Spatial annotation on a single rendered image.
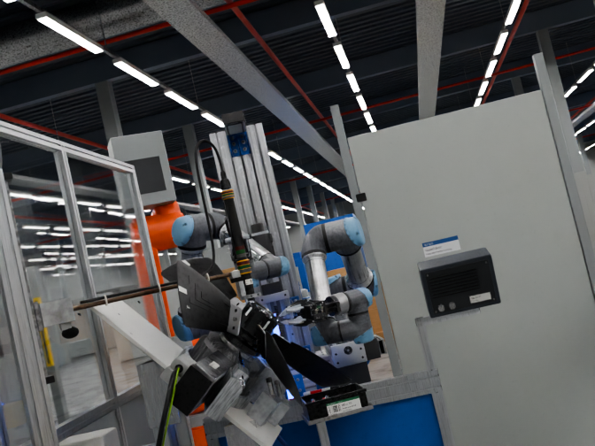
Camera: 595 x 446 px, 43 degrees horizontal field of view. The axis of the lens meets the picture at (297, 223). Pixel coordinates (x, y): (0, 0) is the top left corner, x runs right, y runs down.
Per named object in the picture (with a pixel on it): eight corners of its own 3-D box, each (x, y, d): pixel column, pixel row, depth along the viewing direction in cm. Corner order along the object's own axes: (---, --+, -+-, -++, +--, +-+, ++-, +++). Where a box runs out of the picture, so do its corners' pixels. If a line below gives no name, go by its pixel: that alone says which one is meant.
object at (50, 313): (40, 331, 214) (34, 302, 214) (35, 332, 220) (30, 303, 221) (76, 323, 219) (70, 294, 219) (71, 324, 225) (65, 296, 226)
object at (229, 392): (218, 423, 210) (203, 413, 209) (218, 410, 219) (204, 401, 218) (246, 386, 210) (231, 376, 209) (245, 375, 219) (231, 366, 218)
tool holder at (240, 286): (240, 300, 244) (233, 271, 244) (232, 302, 250) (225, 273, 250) (265, 295, 248) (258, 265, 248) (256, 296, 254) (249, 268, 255)
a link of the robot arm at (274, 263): (221, 228, 322) (289, 282, 288) (199, 233, 315) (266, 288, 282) (225, 204, 317) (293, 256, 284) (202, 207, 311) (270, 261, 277)
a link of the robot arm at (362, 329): (345, 344, 275) (338, 315, 276) (375, 338, 274) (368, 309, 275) (344, 348, 267) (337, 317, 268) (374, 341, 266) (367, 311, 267)
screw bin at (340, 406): (309, 424, 254) (305, 403, 255) (303, 416, 271) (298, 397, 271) (371, 408, 257) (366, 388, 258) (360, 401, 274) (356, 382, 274)
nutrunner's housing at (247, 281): (250, 305, 246) (219, 171, 249) (244, 306, 250) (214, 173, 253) (259, 303, 248) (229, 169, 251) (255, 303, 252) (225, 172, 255)
